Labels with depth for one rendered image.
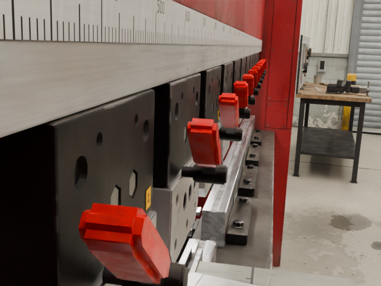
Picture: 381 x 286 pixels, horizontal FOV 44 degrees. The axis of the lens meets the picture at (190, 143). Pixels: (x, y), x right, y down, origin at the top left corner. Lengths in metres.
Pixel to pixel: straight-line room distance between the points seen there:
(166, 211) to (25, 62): 0.25
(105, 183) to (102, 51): 0.06
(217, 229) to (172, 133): 0.81
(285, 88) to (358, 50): 5.48
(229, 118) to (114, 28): 0.35
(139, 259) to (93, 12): 0.11
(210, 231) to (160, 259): 0.99
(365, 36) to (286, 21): 5.51
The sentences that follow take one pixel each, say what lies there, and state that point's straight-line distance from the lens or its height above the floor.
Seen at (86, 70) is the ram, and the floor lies 1.36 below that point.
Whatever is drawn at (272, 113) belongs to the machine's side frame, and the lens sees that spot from 2.84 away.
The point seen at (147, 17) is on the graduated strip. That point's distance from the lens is 0.30.
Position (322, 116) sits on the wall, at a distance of 8.36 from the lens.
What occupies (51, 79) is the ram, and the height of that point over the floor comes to 1.36.
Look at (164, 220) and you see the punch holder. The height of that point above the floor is 1.23.
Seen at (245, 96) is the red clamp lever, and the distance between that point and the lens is 0.76.
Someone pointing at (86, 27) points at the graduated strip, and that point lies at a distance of 0.21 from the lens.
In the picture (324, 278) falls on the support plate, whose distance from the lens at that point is 0.83.
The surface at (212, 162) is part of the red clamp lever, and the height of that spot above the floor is 1.28.
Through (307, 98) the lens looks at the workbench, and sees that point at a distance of 5.07.
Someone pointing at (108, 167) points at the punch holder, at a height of 1.31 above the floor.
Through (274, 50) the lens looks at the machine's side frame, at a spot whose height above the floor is 1.35.
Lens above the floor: 1.37
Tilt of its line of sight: 12 degrees down
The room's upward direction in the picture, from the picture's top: 2 degrees clockwise
